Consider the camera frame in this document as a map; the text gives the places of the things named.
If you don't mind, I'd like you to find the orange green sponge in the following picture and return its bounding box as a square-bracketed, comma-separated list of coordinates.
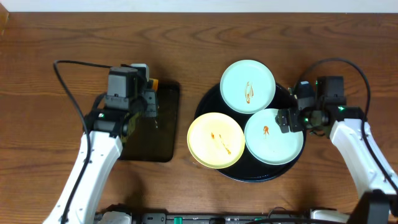
[147, 78, 159, 91]

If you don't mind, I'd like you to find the light blue plate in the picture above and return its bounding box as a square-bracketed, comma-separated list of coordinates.
[244, 108, 304, 166]
[220, 60, 276, 114]

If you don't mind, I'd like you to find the light blue plate top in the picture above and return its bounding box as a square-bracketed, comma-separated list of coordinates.
[220, 60, 276, 114]

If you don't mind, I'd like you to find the yellow plate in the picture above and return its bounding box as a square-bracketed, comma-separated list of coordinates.
[187, 113, 245, 169]

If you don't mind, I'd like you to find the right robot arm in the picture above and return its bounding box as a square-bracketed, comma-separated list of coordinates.
[275, 77, 397, 223]

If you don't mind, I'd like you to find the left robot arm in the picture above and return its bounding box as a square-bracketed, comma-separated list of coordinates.
[45, 60, 159, 223]

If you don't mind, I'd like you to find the black rectangular tray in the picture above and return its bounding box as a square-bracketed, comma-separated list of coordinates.
[119, 80, 180, 162]

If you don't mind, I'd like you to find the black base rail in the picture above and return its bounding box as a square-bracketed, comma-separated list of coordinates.
[93, 212, 352, 224]

